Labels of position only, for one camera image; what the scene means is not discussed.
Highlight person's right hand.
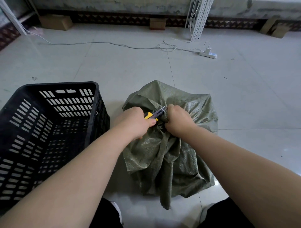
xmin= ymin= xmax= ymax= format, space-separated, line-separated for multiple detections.
xmin=164 ymin=104 xmax=198 ymax=138

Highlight person's left hand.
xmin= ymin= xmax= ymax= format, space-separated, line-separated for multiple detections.
xmin=119 ymin=107 xmax=157 ymax=141

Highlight yellow black utility knife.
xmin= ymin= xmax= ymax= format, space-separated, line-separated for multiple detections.
xmin=144 ymin=106 xmax=167 ymax=122

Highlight green woven sack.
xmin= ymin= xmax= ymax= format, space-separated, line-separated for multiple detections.
xmin=122 ymin=80 xmax=219 ymax=210

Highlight black plastic crate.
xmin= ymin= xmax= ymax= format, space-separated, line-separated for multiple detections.
xmin=0 ymin=81 xmax=111 ymax=215

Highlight person's left forearm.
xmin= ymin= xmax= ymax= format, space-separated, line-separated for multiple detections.
xmin=0 ymin=128 xmax=141 ymax=228

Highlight person's right forearm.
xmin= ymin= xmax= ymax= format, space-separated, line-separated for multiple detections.
xmin=186 ymin=127 xmax=301 ymax=228

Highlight small brown cardboard carton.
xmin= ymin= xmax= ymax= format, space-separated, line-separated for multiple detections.
xmin=149 ymin=18 xmax=166 ymax=30

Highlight large tan cardboard carton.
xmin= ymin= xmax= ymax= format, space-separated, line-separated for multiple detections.
xmin=39 ymin=14 xmax=73 ymax=31

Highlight white power strip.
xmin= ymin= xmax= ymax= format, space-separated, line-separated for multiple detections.
xmin=198 ymin=50 xmax=217 ymax=59

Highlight white left shoe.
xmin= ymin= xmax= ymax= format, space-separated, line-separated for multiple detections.
xmin=110 ymin=201 xmax=123 ymax=224

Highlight white shoe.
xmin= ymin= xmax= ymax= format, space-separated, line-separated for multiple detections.
xmin=110 ymin=201 xmax=123 ymax=224
xmin=200 ymin=203 xmax=216 ymax=224

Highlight white right shoe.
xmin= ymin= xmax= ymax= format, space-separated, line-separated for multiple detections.
xmin=200 ymin=203 xmax=216 ymax=224

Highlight white metal shelf rack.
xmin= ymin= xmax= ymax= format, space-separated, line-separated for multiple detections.
xmin=0 ymin=0 xmax=214 ymax=42

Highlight black trousers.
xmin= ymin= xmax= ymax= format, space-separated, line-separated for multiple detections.
xmin=89 ymin=197 xmax=256 ymax=228

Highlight white power cable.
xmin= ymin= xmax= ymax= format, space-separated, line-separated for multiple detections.
xmin=28 ymin=30 xmax=203 ymax=53

